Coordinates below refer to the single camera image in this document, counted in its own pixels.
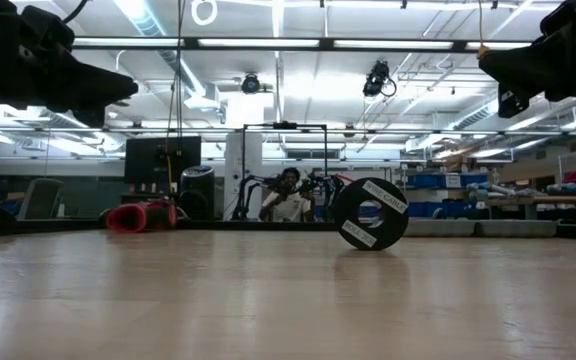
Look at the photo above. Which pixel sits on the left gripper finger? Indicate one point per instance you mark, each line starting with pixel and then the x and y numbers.
pixel 100 92

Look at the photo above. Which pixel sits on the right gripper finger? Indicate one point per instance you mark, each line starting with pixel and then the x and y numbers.
pixel 515 80

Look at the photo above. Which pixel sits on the black background robot arm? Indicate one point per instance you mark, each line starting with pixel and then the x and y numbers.
pixel 325 192
pixel 243 200

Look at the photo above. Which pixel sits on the black monitor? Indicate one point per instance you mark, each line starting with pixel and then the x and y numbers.
pixel 143 160

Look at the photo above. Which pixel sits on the wooden workbench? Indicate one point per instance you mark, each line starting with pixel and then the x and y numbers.
pixel 558 199

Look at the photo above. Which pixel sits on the black overhead light bar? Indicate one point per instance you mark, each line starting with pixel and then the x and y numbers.
pixel 325 44

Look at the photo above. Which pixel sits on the person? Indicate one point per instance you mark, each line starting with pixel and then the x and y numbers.
pixel 288 207

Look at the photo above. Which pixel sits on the black ceiling-hung camera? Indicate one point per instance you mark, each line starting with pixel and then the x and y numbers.
pixel 377 77

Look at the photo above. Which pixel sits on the black overhead rig camera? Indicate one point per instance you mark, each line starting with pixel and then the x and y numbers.
pixel 250 84

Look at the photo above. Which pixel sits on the black background station frame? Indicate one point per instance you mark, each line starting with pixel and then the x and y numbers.
pixel 284 125

